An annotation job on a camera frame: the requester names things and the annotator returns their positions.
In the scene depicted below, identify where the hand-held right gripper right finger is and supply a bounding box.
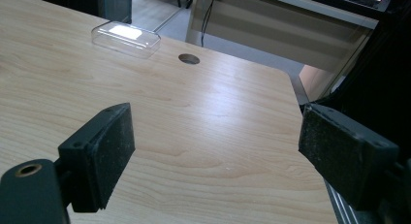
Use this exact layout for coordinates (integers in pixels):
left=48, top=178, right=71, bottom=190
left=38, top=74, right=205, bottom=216
left=298, top=102, right=401, bottom=211

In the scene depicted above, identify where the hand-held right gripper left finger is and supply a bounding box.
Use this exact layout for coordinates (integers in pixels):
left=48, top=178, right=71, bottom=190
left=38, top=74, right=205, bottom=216
left=53, top=102, right=136, bottom=213

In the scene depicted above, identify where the clear plastic box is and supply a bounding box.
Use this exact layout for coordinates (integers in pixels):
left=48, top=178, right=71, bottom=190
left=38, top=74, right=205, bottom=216
left=90, top=20, right=162, bottom=59

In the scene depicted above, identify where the beige desk with panel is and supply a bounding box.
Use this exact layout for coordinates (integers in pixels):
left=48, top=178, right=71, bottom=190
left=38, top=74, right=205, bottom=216
left=185, top=0, right=380, bottom=73

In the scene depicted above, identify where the dark cabinet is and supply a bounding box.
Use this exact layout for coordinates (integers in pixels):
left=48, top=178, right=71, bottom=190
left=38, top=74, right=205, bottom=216
left=14, top=0, right=133, bottom=24

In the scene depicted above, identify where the black cable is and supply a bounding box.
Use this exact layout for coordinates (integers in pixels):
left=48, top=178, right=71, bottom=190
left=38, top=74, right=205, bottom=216
left=200, top=0, right=221, bottom=48

